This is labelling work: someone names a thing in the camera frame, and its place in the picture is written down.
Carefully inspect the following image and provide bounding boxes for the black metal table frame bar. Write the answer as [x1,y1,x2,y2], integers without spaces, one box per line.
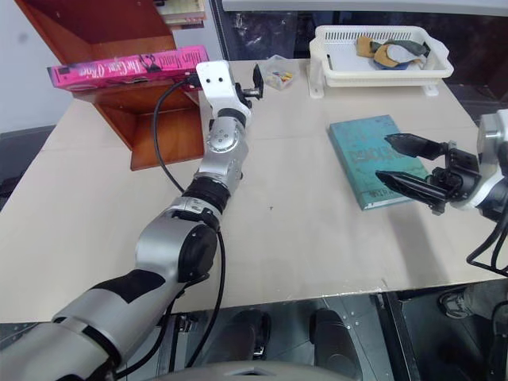
[379,291,422,381]

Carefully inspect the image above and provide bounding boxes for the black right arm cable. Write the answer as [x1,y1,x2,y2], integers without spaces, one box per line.
[466,220,508,279]

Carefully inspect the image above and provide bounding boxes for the white plastic slotted basket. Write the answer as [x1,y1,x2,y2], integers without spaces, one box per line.
[309,25,454,79]

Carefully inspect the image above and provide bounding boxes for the mustard yellow cloth piece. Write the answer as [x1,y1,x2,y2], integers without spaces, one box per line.
[355,35,375,59]

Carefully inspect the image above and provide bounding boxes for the clear plastic box colourful pieces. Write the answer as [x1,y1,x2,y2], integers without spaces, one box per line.
[261,55,299,90]

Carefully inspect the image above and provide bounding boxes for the black rounded shape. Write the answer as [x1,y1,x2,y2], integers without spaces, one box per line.
[309,309,363,375]

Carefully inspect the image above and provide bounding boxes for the white round cloth piece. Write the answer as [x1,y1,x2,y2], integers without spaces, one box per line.
[384,43,416,63]

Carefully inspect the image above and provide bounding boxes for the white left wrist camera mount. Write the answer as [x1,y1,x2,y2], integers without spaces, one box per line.
[195,60,253,121]

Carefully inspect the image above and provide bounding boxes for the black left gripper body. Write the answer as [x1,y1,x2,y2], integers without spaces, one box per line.
[233,82,264,108]

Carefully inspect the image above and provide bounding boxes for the grey sneaker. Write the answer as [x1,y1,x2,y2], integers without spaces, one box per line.
[439,293,475,319]

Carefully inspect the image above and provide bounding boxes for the brown wooden bookshelf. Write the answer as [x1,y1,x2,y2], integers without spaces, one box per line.
[13,0,207,171]

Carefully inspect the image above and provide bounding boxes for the teal hardcover book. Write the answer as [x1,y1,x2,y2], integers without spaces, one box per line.
[328,114,433,211]

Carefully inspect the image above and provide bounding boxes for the pink hardcover book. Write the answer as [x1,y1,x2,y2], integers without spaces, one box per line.
[47,45,211,91]

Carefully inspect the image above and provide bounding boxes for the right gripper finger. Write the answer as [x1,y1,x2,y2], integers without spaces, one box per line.
[383,133,450,161]
[375,170,446,207]

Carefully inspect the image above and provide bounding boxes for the stack of beige books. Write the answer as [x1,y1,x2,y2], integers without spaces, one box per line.
[156,0,206,29]

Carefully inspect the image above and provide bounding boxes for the grey trouser leg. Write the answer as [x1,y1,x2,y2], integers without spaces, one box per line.
[462,282,508,319]

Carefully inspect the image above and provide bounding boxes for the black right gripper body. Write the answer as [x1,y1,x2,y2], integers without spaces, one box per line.
[430,140,481,216]

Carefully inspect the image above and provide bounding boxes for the grey rounded robot torso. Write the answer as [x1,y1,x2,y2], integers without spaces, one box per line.
[158,359,360,381]

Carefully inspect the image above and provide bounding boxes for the white window ledge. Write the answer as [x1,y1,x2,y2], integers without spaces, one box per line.
[221,0,508,13]

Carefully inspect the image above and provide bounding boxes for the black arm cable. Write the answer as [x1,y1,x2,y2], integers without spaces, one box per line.
[153,73,228,371]
[466,220,508,279]

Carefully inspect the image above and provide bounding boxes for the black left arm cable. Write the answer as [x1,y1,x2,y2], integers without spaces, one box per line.
[153,73,228,371]

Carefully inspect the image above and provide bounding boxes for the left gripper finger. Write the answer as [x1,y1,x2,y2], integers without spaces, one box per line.
[252,63,265,100]

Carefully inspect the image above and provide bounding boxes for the tan cloth piece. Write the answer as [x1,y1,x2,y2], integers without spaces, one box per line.
[372,47,398,69]

